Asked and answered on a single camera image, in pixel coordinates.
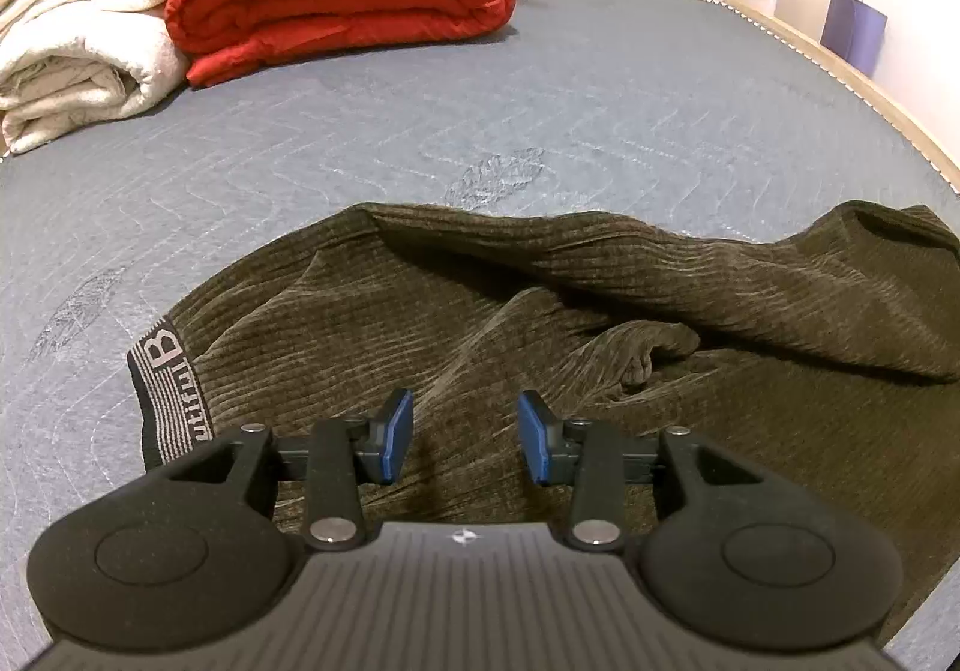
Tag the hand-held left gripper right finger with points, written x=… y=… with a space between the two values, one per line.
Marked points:
x=533 y=435

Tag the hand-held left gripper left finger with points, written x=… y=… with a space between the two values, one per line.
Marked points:
x=398 y=435

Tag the grey quilted mattress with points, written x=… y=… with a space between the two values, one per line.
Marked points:
x=600 y=101

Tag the cream folded blanket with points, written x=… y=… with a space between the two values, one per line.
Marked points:
x=75 y=41

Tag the purple box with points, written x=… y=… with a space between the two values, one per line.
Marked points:
x=851 y=29

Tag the wooden bed frame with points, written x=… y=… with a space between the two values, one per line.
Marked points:
x=825 y=52

